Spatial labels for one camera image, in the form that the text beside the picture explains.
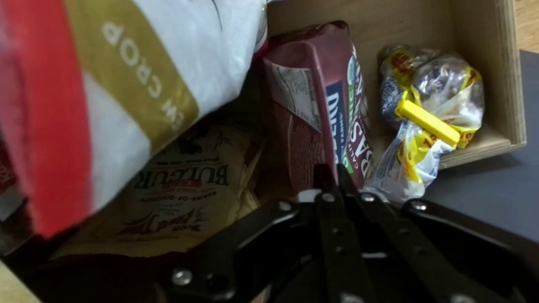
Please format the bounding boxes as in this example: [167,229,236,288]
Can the tan paper flour bag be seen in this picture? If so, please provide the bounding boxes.
[54,109,266,259]

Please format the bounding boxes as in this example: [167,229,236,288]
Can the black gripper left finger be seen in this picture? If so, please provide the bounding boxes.
[314,165,374,303]

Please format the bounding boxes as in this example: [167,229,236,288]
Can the clear bag with yellow clip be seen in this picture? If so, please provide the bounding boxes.
[367,46,485,202]

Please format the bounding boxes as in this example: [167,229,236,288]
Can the white Kokuho Rose rice bag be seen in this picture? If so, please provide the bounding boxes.
[0,0,271,237]

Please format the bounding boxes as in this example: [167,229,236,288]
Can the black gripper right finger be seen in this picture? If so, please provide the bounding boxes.
[337,165,504,303]

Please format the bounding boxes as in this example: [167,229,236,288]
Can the pulled out wooden tray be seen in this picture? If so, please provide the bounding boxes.
[2,0,538,303]

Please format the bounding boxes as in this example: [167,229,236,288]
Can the maroon basmati rice bag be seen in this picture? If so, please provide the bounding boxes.
[261,20,373,192]

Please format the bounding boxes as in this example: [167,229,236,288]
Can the dark grey pantry door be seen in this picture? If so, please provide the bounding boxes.
[426,51,539,241]

